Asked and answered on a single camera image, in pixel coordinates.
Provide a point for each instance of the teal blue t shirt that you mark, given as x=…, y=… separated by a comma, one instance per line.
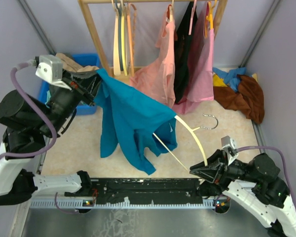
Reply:
x=134, y=122

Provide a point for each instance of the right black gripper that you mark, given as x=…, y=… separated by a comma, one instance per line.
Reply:
x=216, y=170

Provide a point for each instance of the salmon pink t shirt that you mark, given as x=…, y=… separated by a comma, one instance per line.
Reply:
x=156, y=80

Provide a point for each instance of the cream plastic hanger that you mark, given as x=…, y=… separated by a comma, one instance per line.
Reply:
x=192, y=132

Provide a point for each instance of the pink hanger with shirt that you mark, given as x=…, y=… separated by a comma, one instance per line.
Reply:
x=191, y=17

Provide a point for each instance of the mint green cloth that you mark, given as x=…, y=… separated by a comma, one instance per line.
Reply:
x=48, y=96

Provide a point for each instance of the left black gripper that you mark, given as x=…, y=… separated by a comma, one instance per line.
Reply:
x=83, y=84

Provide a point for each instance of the yellow cloth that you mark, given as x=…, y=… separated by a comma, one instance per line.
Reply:
x=217, y=81

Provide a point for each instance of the wooden clothes rack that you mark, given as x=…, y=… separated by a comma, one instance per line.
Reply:
x=125, y=13

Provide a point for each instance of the beige hanger with shirt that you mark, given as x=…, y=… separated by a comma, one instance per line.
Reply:
x=170, y=12

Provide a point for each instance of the yellow hanger with shirt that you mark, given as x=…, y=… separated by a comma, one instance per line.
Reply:
x=209, y=17

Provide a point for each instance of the orange plastic hanger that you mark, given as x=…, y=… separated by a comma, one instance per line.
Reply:
x=130, y=6

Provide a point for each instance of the beige t shirt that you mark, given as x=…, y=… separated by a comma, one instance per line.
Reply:
x=71, y=66

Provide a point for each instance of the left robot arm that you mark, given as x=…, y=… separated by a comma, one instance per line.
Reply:
x=25, y=136

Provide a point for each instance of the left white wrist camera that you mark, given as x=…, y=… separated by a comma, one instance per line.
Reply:
x=50, y=70

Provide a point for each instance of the black t shirt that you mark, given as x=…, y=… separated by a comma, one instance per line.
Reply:
x=181, y=49

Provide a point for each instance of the blue plastic bin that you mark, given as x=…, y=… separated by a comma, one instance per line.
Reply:
x=86, y=59

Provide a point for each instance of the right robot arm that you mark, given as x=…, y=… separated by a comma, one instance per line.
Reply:
x=256, y=186

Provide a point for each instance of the brown t shirt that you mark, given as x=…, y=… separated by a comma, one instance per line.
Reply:
x=249, y=99

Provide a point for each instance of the light blue cloth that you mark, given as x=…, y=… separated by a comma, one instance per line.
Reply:
x=231, y=78

